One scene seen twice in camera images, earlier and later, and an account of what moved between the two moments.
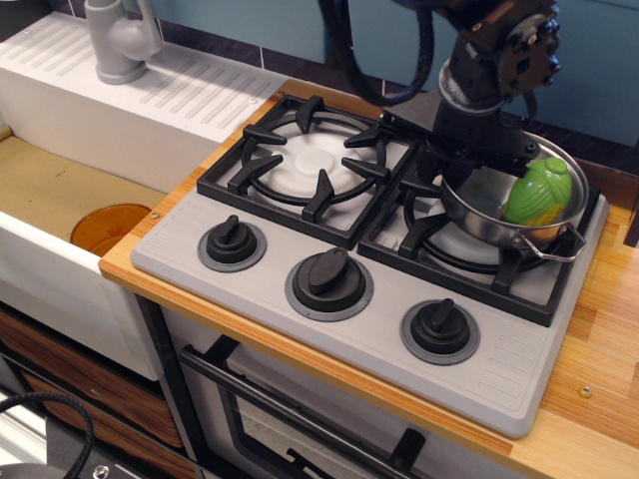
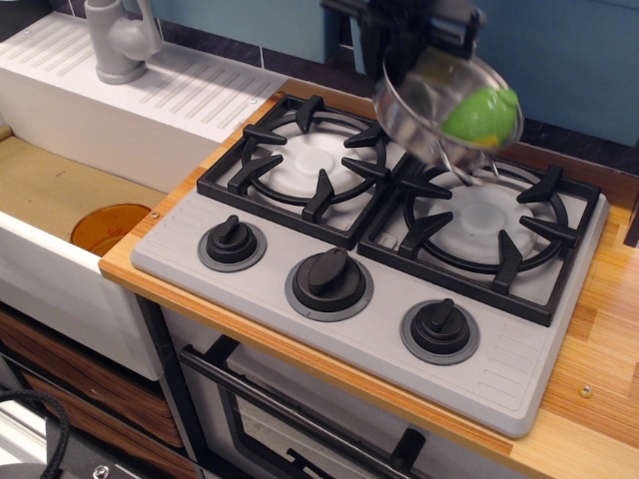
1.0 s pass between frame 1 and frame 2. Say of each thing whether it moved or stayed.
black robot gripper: moved
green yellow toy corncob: moved
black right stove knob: stayed
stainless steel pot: moved
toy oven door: stayed
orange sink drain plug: stayed
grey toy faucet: stayed
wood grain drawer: stayed
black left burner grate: stayed
